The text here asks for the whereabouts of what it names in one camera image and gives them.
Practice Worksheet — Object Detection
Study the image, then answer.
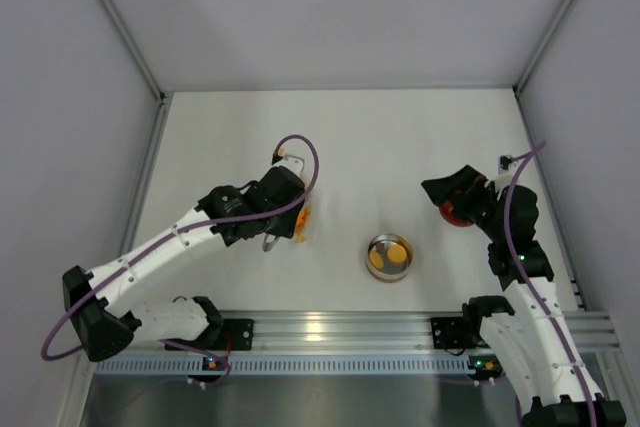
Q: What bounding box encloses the red round lid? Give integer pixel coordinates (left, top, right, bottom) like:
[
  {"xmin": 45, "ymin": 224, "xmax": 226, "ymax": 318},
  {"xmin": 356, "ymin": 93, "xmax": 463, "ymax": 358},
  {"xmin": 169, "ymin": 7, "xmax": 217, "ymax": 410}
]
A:
[{"xmin": 439, "ymin": 200, "xmax": 474, "ymax": 228}]

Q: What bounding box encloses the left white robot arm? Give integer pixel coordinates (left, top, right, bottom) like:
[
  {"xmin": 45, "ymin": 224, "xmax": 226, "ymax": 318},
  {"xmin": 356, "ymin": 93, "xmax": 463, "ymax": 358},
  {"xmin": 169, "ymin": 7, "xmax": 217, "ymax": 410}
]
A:
[{"xmin": 62, "ymin": 158, "xmax": 305, "ymax": 362}]

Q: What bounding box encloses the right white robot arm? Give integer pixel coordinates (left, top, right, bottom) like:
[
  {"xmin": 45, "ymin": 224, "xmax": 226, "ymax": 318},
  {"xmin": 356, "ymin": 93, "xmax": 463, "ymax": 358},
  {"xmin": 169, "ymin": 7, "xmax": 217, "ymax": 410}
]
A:
[{"xmin": 421, "ymin": 165, "xmax": 627, "ymax": 426}]

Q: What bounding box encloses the round steel lunch box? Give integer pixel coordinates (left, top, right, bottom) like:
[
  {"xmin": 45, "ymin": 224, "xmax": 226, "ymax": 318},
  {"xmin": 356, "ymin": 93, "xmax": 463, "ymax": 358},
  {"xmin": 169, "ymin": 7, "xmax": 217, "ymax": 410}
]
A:
[{"xmin": 365, "ymin": 233, "xmax": 413, "ymax": 283}]

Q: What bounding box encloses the orange food chunk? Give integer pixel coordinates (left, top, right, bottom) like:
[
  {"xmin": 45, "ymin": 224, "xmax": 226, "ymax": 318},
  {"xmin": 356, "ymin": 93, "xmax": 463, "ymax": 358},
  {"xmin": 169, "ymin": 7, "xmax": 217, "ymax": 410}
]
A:
[{"xmin": 295, "ymin": 208, "xmax": 311, "ymax": 234}]

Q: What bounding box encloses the orange leaf-shaped plate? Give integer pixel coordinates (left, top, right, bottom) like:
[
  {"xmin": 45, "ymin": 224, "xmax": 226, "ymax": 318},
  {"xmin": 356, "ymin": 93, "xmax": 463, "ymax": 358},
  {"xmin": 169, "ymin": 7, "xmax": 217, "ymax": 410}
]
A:
[{"xmin": 293, "ymin": 203, "xmax": 312, "ymax": 243}]

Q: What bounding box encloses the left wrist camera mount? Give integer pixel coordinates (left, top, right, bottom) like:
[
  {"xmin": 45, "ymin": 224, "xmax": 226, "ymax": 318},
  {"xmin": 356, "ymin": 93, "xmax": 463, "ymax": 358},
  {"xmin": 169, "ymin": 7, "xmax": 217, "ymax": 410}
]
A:
[{"xmin": 271, "ymin": 149, "xmax": 305, "ymax": 179}]

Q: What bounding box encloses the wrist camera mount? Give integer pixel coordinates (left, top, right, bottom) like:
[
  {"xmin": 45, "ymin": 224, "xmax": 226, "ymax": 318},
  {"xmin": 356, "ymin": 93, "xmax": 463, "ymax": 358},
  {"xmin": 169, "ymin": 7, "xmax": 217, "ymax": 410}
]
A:
[
  {"xmin": 494, "ymin": 154, "xmax": 526, "ymax": 193},
  {"xmin": 271, "ymin": 149, "xmax": 305, "ymax": 179}
]

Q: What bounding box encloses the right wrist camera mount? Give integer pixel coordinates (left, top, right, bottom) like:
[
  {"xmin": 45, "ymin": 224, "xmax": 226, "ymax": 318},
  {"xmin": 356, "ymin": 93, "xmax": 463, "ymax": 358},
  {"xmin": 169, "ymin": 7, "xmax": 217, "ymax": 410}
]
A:
[{"xmin": 494, "ymin": 154, "xmax": 526, "ymax": 193}]

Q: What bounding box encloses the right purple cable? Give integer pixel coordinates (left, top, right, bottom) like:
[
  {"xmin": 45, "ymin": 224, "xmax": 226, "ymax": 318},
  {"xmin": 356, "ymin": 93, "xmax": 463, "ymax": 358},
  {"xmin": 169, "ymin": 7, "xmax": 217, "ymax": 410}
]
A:
[{"xmin": 502, "ymin": 140, "xmax": 599, "ymax": 427}]

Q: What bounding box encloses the aluminium front rail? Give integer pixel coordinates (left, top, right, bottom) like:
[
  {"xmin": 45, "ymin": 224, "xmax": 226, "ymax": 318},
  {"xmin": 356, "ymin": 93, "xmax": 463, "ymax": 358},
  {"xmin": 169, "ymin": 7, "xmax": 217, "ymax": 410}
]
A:
[{"xmin": 74, "ymin": 310, "xmax": 621, "ymax": 354}]

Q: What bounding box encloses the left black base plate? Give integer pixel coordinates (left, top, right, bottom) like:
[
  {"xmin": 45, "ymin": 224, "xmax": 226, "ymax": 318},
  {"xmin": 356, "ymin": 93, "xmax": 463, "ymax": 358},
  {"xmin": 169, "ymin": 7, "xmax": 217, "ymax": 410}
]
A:
[{"xmin": 172, "ymin": 318, "xmax": 254, "ymax": 351}]

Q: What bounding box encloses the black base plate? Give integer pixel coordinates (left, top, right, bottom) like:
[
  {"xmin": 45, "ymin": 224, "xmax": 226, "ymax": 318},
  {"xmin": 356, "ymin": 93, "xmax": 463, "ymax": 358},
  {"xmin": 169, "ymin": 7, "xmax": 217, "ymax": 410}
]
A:
[
  {"xmin": 430, "ymin": 316, "xmax": 480, "ymax": 355},
  {"xmin": 172, "ymin": 318, "xmax": 254, "ymax": 351}
]

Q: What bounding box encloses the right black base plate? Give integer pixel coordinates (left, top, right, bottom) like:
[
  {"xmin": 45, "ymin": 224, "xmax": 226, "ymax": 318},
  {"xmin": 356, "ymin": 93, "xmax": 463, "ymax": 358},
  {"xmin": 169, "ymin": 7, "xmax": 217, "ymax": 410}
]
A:
[{"xmin": 430, "ymin": 316, "xmax": 480, "ymax": 355}]

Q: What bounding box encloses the slotted grey cable duct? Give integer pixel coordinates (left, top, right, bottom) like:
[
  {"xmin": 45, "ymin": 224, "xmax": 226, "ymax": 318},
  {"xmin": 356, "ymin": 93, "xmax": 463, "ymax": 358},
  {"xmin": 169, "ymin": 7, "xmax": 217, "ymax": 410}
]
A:
[{"xmin": 95, "ymin": 354, "xmax": 498, "ymax": 376}]

